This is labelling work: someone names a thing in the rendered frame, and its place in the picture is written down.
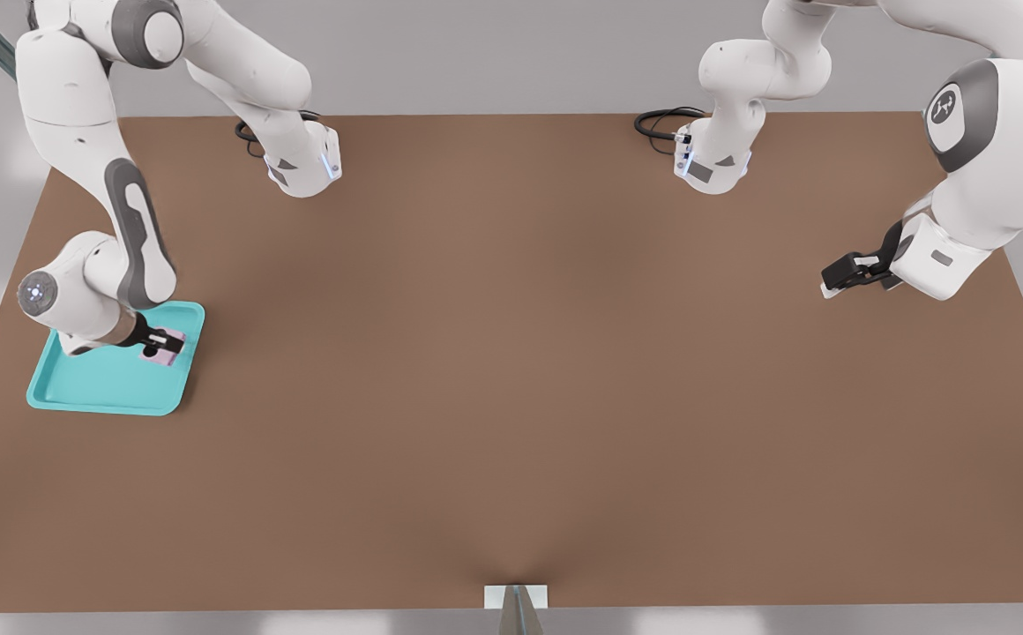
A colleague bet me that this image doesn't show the pale lilac phone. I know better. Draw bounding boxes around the pale lilac phone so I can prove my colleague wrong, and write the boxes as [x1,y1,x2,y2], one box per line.
[140,329,188,367]

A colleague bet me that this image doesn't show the pale blue-green tray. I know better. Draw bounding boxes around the pale blue-green tray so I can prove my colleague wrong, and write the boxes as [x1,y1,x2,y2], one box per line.
[26,301,206,417]

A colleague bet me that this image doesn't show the black cable loop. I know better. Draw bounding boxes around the black cable loop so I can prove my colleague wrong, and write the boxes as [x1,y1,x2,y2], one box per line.
[634,107,710,156]
[235,110,322,160]

